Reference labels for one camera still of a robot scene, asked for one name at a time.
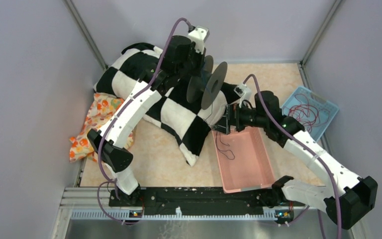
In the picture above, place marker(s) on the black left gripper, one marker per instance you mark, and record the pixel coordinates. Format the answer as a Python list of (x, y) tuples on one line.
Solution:
[(200, 58)]

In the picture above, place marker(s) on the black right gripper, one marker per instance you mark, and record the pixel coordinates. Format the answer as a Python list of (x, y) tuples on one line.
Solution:
[(232, 118)]

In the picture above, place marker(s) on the dark grey cable spool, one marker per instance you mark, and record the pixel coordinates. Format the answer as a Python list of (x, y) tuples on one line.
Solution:
[(206, 86)]

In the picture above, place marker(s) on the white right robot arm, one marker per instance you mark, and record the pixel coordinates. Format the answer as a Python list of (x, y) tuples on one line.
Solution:
[(345, 196)]

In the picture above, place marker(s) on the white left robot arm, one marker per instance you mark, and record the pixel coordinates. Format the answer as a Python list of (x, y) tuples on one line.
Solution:
[(146, 72)]

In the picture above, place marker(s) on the black and white checkered pillow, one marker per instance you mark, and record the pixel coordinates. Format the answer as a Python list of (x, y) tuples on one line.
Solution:
[(187, 122)]

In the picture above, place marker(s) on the pink plastic basket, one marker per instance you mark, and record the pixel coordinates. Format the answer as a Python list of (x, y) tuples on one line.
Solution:
[(243, 161)]

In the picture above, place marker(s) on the blue plastic basket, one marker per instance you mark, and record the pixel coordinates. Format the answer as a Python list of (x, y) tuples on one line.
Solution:
[(311, 110)]

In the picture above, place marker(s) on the orange floral cloth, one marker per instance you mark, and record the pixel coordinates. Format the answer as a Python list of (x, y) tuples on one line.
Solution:
[(101, 110)]

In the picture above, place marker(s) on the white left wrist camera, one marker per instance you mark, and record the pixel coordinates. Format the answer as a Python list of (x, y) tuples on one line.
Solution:
[(199, 35)]

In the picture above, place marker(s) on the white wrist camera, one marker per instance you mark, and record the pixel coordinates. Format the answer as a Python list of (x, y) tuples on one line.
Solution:
[(199, 35), (244, 93)]

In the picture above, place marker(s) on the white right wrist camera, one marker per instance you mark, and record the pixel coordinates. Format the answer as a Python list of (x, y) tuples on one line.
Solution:
[(244, 93)]

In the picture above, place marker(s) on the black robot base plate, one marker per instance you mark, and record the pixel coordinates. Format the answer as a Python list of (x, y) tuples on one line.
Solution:
[(200, 201)]

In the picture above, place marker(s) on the white slotted cable duct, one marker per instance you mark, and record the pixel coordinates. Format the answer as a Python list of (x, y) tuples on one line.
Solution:
[(136, 215)]

